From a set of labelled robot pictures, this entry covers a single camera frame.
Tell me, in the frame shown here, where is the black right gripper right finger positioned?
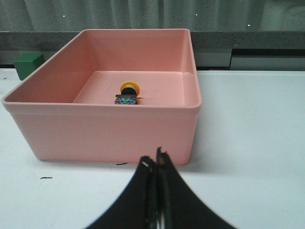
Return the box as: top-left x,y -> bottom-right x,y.
156,147 -> 235,229

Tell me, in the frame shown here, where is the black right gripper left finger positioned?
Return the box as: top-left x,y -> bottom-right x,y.
88,156 -> 155,229

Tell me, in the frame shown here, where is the yellow mushroom push button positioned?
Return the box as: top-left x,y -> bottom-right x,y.
114,81 -> 140,105

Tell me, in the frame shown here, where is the pink plastic bin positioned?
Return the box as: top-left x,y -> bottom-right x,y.
1,29 -> 202,165

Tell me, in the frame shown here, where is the green wooden cube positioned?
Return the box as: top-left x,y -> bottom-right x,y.
13,52 -> 45,81

